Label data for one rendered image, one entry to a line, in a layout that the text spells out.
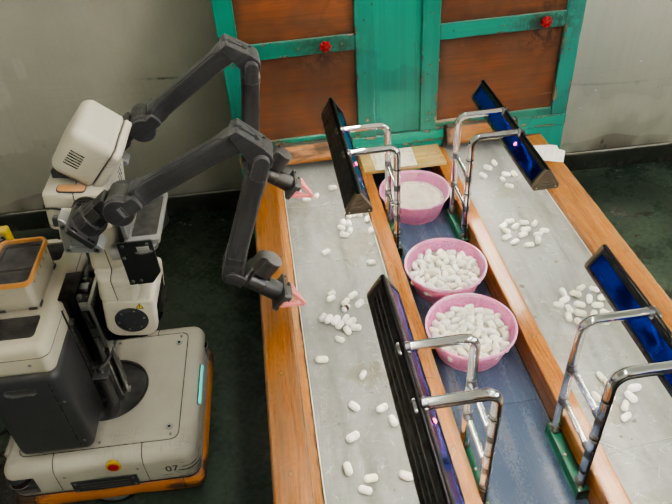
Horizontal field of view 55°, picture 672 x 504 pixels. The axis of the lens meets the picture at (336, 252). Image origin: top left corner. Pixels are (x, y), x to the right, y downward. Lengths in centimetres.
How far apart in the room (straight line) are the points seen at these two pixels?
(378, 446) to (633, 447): 62
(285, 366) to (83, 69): 213
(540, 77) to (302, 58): 95
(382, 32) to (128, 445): 172
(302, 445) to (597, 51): 276
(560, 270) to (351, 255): 68
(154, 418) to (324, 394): 84
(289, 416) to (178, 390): 85
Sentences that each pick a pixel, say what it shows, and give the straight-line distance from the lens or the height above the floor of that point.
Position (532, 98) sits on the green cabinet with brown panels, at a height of 92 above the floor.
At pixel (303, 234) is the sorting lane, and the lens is 232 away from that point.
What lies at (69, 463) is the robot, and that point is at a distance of 248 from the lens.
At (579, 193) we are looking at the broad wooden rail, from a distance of 254.
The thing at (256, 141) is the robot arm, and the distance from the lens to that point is 159.
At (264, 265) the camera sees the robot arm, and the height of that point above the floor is 100.
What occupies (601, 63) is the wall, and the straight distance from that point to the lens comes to 385.
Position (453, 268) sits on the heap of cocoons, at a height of 74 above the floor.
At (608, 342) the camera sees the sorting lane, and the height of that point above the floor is 74.
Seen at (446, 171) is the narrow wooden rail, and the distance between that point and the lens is 259.
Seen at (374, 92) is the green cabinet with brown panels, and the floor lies 103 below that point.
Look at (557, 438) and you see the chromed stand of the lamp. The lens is 180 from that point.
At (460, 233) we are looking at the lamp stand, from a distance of 235.
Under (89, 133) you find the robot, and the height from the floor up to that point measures 137.
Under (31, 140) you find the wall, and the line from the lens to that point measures 378.
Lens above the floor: 216
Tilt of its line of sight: 39 degrees down
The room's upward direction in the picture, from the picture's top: 4 degrees counter-clockwise
